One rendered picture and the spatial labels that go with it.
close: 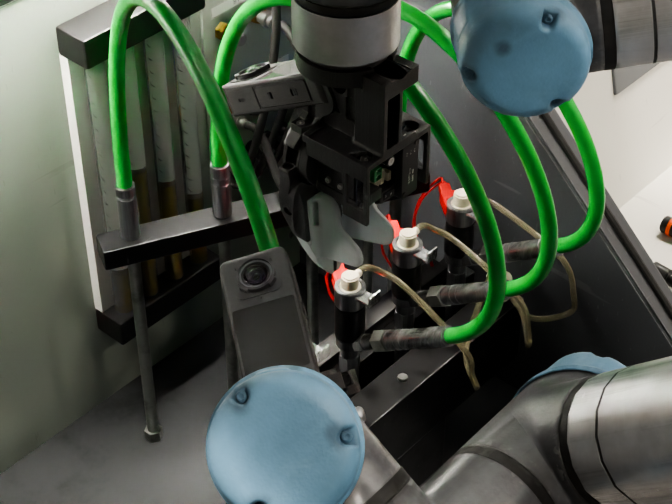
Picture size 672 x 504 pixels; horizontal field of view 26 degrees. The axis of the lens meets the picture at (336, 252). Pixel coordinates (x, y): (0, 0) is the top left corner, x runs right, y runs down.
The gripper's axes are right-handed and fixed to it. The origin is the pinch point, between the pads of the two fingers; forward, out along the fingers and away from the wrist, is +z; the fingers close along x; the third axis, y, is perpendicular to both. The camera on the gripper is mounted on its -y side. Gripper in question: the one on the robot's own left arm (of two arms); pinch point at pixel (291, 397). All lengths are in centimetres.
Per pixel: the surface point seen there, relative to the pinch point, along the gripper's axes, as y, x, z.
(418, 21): -25.5, 18.7, 11.2
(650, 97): -19, 45, 51
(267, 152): -24.2, 3.9, 41.6
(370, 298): -6.0, 8.4, 22.2
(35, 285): -17.8, -21.3, 35.3
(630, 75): -21, 42, 46
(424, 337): -1.3, 11.6, 19.7
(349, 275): -8.6, 7.3, 23.5
